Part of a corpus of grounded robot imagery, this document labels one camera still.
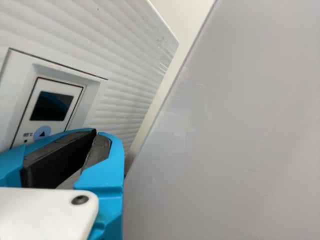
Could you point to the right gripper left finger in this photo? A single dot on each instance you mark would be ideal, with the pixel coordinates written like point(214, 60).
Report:
point(50, 160)

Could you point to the white box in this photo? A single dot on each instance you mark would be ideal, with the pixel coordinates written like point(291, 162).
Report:
point(237, 130)

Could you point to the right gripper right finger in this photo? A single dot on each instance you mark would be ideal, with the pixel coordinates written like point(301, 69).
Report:
point(110, 190)

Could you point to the incubator door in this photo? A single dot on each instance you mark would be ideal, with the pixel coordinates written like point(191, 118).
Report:
point(105, 45)

